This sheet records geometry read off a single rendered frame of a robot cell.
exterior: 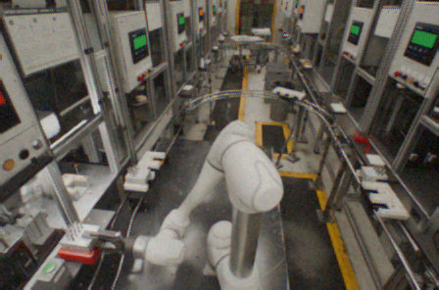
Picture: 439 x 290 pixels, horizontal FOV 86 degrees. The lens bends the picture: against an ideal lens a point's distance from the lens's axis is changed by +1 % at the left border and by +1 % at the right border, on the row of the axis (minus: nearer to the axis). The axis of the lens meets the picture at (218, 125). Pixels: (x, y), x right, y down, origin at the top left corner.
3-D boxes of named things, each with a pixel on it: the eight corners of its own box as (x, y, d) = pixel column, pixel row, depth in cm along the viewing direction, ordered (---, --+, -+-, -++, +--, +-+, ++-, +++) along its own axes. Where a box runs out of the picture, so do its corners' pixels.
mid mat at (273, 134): (297, 160, 311) (297, 159, 310) (255, 156, 317) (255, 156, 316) (287, 123, 397) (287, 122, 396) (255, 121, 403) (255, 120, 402)
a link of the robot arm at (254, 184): (245, 265, 116) (268, 316, 98) (214, 277, 111) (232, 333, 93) (262, 133, 78) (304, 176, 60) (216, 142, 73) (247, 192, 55)
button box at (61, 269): (60, 297, 89) (49, 280, 83) (40, 294, 90) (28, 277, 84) (73, 275, 96) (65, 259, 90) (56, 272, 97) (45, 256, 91)
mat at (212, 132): (241, 153, 322) (241, 153, 322) (199, 150, 329) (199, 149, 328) (249, 55, 826) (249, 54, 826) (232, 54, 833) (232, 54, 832)
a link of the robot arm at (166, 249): (144, 268, 96) (156, 245, 109) (180, 275, 95) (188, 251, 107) (144, 247, 93) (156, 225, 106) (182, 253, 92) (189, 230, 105)
